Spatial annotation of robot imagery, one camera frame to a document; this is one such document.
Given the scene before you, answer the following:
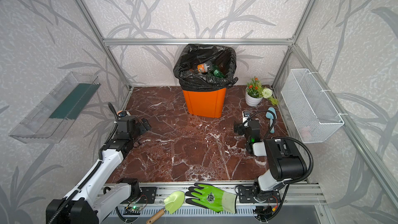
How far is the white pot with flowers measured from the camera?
0.97m

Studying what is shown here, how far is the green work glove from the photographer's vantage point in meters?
0.71

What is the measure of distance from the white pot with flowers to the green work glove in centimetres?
58
